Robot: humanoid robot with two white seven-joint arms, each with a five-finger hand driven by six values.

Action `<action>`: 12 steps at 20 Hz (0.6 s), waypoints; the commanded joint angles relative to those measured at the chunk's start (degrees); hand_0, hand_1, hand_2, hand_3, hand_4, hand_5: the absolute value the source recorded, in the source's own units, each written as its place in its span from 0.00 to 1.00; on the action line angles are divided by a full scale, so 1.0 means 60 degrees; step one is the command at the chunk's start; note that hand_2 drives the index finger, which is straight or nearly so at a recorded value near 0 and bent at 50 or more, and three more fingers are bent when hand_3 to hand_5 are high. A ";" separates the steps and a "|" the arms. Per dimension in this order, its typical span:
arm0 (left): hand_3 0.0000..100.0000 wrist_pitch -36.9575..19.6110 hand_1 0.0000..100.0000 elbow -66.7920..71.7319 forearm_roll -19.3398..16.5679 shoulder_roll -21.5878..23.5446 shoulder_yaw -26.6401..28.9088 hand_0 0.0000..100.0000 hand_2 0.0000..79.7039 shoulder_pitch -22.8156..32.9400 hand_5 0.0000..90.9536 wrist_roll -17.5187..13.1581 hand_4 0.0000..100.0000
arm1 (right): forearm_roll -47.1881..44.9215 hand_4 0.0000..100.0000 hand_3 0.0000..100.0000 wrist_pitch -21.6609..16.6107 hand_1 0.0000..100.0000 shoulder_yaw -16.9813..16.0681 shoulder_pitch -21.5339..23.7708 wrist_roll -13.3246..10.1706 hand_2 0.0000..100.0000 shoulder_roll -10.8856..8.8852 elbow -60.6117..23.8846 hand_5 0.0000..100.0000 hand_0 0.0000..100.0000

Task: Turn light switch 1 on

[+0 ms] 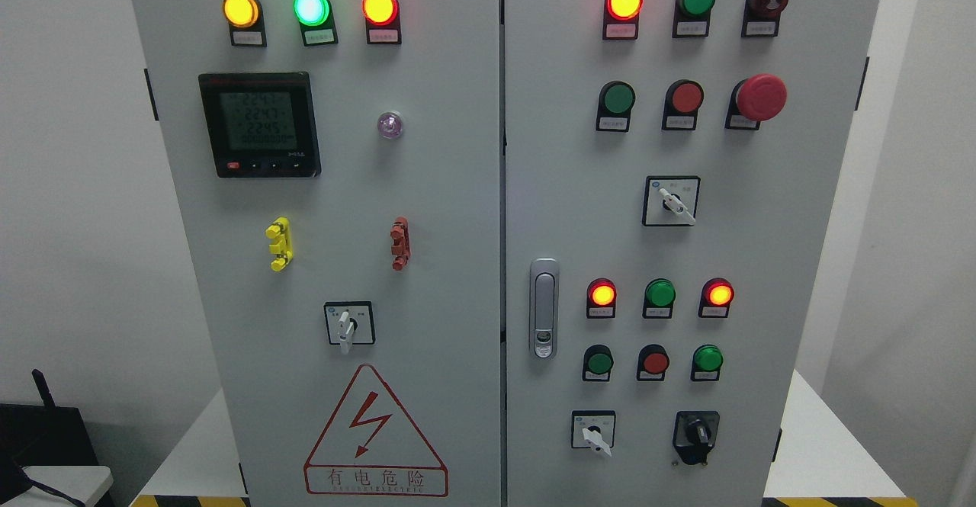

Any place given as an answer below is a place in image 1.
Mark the white rotary switch door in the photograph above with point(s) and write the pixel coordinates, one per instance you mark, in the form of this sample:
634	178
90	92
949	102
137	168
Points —
350	324

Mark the red terminal clip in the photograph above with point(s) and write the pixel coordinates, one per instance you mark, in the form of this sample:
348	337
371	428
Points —
400	243

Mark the red lit lamp middle left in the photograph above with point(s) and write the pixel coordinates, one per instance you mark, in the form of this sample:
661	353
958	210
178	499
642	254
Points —
601	301

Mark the red lit lamp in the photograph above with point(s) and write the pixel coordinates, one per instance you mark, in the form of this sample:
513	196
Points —
716	298
621	19
601	301

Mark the small clear light bulb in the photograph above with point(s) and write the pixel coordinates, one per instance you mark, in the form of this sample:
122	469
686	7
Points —
390	125

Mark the green push button lower left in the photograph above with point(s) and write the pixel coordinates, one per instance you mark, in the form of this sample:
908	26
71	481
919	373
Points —
598	362

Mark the green push button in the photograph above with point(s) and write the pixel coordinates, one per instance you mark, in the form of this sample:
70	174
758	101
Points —
614	105
598	362
707	362

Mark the green lamp middle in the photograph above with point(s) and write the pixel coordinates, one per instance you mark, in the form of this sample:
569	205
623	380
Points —
659	296

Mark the green push button upper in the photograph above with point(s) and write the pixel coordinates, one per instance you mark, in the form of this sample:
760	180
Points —
614	105

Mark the left grey cabinet door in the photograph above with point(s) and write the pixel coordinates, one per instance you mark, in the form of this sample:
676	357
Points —
437	322

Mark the grey cabinet door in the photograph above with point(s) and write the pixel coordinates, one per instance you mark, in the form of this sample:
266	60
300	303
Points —
577	196
437	322

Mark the red push button lower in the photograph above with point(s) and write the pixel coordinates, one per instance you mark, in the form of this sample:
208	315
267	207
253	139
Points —
652	363

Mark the red push button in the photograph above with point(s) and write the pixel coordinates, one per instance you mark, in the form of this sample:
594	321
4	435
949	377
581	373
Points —
680	107
652	363

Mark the yellow terminal clip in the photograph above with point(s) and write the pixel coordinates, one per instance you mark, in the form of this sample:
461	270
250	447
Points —
280	246

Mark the right grey cabinet door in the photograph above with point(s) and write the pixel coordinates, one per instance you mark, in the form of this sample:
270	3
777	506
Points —
577	196

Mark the red lit lamp middle right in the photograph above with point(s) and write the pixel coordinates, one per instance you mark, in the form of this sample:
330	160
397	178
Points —
716	298

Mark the red push button upper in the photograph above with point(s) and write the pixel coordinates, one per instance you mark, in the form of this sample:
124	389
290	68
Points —
680	107

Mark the red electric hazard sticker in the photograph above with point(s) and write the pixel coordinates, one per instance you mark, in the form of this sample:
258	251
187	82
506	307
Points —
371	446

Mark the black digital power meter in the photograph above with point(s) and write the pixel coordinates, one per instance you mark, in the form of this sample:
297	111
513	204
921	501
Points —
261	125

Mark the red lit lamp left door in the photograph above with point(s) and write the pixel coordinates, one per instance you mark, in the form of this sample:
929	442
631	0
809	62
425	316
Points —
382	21

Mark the green push button lower right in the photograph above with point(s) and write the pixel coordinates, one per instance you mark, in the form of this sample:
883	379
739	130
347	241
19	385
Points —
707	362

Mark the red lit lamp top right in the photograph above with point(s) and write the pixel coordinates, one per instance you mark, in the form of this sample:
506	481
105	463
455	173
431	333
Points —
621	19

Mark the green lit indicator lamp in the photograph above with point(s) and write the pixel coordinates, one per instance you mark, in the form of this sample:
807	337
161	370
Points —
316	22

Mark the red emergency stop button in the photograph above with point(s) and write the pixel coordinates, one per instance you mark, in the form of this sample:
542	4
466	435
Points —
754	100

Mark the green lamp top right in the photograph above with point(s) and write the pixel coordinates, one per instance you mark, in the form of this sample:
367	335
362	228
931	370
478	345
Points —
692	18

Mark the yellow indicator lamp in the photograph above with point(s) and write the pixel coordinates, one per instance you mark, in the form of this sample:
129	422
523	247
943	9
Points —
246	22

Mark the dark red buzzer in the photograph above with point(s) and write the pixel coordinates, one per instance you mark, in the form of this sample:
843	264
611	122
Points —
761	18

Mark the white box lower left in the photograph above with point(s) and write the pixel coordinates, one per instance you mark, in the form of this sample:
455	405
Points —
90	484

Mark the black device with antenna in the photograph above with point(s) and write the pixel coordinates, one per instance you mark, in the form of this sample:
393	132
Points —
40	435

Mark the silver door latch handle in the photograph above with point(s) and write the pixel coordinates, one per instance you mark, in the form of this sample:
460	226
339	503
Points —
543	307

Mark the white rotary switch upper right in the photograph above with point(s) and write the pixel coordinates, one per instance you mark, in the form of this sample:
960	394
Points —
670	200

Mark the white rotary switch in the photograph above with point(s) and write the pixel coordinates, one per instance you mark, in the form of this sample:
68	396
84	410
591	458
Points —
670	200
593	429

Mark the white rotary switch lower right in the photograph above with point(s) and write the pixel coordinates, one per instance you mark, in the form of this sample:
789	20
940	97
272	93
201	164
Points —
593	429

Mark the black rotary knob switch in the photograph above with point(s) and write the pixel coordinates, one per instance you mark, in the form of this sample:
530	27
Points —
694	435

